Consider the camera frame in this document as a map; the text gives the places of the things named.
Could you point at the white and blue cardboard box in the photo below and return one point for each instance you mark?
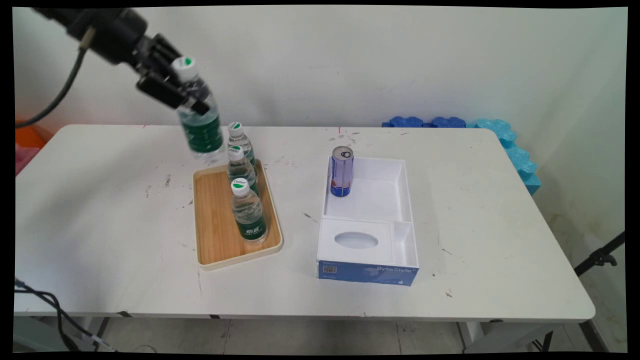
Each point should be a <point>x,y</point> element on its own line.
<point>367,240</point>

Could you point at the blue silver drink can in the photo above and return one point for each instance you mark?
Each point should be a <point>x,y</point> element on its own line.
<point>342,172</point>

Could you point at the wooden tray with cream rim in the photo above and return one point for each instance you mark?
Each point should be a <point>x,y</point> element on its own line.
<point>215,225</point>

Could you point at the black tripod stand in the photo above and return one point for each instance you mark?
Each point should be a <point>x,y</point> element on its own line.
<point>597,257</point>

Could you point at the light blue foam mat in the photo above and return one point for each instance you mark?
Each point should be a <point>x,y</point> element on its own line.
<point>517,155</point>

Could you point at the white table leg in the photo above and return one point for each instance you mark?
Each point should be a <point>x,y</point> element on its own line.
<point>97,332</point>

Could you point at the green label water bottle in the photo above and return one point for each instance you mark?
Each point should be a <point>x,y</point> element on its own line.
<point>241,170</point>
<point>202,127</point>
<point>248,212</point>
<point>243,142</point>

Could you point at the dark blue foam mat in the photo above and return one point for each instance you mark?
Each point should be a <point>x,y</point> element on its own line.
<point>406,122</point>
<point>448,122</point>

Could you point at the pink container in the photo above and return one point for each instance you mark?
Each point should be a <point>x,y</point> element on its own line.
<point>24,157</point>

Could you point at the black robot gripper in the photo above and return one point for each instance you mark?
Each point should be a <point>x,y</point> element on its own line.
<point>127,37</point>

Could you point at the orange container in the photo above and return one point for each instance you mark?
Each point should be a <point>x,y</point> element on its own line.
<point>27,136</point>

